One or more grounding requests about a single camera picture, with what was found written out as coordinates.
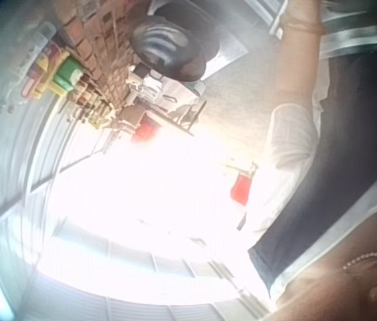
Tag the metal frame stand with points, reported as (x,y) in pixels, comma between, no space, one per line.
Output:
(171,103)

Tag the large dark metal pot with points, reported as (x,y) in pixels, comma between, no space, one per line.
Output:
(166,47)

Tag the person's left hand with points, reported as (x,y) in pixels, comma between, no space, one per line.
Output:
(303,9)

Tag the large black pan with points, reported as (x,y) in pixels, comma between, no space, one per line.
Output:
(195,23)

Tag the red plastic container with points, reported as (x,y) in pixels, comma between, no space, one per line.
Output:
(145,131)

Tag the red hanging cloth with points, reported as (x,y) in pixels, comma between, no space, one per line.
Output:
(241,189)

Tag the gold bangle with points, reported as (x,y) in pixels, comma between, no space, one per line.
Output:
(305,26)

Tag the grey metal sheet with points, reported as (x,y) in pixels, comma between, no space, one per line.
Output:
(230,50)

